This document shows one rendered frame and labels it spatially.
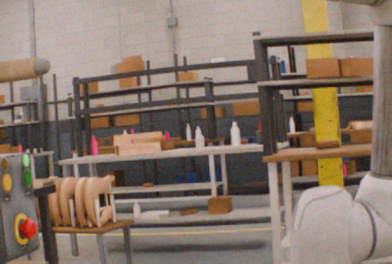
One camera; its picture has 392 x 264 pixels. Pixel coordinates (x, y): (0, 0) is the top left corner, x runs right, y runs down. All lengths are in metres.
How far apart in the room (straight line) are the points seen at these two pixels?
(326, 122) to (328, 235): 6.19
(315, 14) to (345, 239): 6.33
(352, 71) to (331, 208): 2.79
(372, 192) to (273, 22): 10.47
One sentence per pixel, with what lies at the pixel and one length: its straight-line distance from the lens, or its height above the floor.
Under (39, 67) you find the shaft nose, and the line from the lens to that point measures 1.00.
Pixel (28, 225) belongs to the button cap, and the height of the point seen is 0.98.
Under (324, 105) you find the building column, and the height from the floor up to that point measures 1.22.
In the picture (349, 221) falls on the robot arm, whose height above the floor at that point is 0.90.
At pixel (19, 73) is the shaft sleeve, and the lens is 1.01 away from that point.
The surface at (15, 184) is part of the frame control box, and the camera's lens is 1.34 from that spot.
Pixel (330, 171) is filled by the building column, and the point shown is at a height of 0.49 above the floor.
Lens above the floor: 1.15
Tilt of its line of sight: 3 degrees down
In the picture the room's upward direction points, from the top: 5 degrees counter-clockwise
